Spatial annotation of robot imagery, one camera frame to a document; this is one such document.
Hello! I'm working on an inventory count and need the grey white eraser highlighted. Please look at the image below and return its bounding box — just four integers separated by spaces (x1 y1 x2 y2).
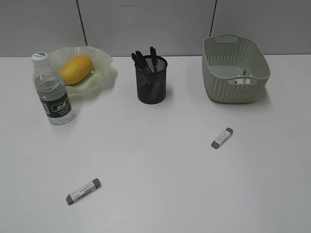
66 178 101 205
151 78 161 99
211 127 233 149

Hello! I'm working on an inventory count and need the black marker pen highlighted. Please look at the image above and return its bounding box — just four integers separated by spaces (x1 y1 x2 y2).
135 50 156 84
150 47 157 72
131 52 151 84

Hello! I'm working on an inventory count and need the yellow mango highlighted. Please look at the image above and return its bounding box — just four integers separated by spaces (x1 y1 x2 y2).
59 56 93 85

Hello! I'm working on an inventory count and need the white waste paper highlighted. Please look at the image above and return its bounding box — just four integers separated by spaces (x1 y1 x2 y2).
234 68 253 84

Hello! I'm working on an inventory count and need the clear plastic water bottle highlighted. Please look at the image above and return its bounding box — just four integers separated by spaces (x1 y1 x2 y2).
31 52 74 125

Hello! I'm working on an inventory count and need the black mesh pen holder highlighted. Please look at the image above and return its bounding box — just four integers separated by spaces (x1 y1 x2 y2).
135 55 168 104

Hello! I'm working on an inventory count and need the pale green woven plastic basket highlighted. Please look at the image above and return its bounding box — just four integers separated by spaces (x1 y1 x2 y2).
202 33 271 104

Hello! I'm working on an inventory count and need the grey white eraser front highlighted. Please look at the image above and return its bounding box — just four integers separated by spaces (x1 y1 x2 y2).
66 178 101 205

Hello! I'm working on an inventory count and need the black wall cable right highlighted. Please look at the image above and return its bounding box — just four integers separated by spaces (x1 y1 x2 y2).
208 0 218 37

